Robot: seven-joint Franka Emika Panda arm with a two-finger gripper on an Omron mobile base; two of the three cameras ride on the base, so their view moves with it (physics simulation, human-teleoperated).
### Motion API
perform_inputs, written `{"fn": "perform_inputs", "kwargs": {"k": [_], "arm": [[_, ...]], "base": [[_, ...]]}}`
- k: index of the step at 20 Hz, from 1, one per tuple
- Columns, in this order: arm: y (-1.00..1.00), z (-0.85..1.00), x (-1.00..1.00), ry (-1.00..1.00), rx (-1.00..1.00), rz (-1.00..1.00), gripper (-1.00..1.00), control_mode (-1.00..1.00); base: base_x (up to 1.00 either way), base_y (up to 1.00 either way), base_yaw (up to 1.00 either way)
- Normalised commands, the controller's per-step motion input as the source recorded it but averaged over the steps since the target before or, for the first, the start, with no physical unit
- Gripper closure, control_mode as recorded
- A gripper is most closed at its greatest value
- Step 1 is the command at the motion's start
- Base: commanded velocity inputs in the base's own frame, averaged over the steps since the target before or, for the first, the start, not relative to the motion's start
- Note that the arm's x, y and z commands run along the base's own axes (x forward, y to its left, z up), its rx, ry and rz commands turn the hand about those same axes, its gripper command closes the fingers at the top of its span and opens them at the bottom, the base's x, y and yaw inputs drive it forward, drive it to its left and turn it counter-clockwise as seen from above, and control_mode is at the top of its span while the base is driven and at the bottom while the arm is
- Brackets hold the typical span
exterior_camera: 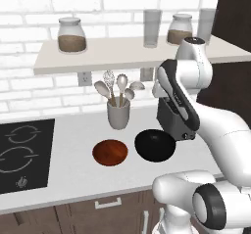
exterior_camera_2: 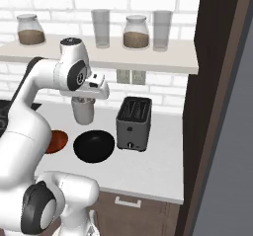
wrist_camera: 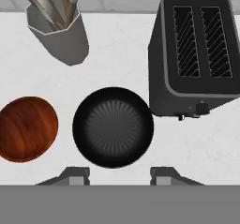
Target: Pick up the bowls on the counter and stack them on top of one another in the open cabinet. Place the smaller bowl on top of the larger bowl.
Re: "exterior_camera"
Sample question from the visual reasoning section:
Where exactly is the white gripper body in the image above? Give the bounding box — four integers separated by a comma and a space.
151, 78, 172, 100

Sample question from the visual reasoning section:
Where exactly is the black bowl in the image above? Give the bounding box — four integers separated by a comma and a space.
133, 128, 177, 164

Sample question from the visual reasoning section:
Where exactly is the brown wooden bowl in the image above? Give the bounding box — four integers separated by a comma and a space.
91, 138, 129, 167

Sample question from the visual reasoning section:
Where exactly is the dark brown cabinet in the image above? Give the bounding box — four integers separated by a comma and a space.
195, 0, 251, 130

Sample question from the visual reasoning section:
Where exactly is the pale curved spoon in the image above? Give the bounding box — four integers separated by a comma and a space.
128, 80, 146, 92

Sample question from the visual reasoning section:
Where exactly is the small pale spoon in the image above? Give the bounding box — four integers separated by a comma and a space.
123, 87, 136, 106

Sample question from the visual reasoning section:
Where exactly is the dark grey toaster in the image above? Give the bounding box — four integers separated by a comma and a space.
156, 97, 197, 142

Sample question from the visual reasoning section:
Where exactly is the pale round ladle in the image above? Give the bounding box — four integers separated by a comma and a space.
116, 72, 128, 107

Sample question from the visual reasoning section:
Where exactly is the grey utensil pot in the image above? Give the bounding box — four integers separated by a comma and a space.
106, 96, 131, 131

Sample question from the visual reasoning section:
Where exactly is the pale slotted spoon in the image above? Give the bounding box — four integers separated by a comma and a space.
102, 70, 117, 106

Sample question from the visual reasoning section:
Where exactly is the large pale spoon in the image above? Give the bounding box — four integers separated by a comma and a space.
93, 79, 114, 107

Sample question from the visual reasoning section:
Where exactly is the tall clear glass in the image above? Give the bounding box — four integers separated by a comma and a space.
142, 9, 163, 49
197, 7, 217, 45

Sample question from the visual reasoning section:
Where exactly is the narrow glass jar brown filling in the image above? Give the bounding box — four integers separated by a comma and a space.
166, 13, 194, 46

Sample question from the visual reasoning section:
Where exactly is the wide glass jar brown filling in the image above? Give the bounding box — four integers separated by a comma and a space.
57, 16, 88, 54

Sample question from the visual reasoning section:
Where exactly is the brown cupboard door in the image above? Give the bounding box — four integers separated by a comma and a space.
140, 188, 166, 234
0, 204, 71, 234

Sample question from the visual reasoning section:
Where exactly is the brown drawer front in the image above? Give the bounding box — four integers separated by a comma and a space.
67, 189, 145, 234

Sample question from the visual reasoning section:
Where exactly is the black hob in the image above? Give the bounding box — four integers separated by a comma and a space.
0, 117, 56, 196

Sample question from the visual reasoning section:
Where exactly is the white wall socket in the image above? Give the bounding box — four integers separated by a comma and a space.
76, 70, 93, 87
139, 67, 155, 82

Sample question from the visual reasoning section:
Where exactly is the beige wall shelf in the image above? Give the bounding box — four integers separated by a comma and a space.
32, 34, 251, 76

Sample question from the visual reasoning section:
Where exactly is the white drawer handle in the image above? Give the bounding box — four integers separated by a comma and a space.
94, 196, 123, 211

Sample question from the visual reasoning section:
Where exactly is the white cupboard handle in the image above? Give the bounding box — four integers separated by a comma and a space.
142, 210, 150, 234

